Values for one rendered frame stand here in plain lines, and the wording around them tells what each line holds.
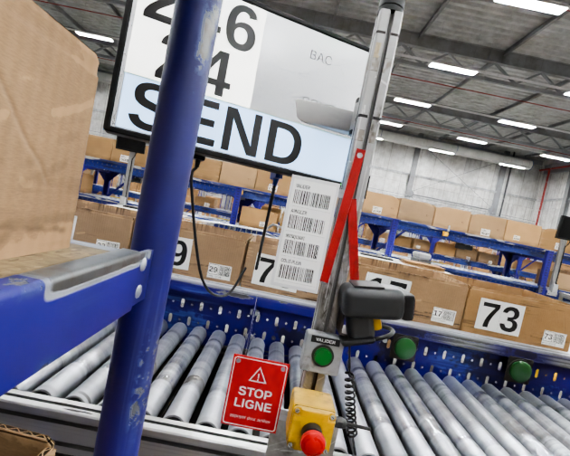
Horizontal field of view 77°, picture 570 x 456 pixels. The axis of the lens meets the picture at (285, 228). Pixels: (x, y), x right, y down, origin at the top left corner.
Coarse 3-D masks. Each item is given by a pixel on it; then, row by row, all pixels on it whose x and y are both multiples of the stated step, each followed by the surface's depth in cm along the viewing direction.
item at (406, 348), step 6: (396, 342) 118; (402, 342) 117; (408, 342) 117; (396, 348) 117; (402, 348) 117; (408, 348) 117; (414, 348) 117; (396, 354) 118; (402, 354) 117; (408, 354) 117
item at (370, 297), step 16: (352, 288) 58; (368, 288) 58; (384, 288) 58; (400, 288) 62; (352, 304) 57; (368, 304) 57; (384, 304) 57; (400, 304) 57; (352, 320) 59; (368, 320) 59; (352, 336) 59; (368, 336) 59
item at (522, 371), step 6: (510, 366) 119; (516, 366) 118; (522, 366) 117; (528, 366) 118; (510, 372) 118; (516, 372) 118; (522, 372) 117; (528, 372) 118; (516, 378) 118; (522, 378) 118; (528, 378) 118
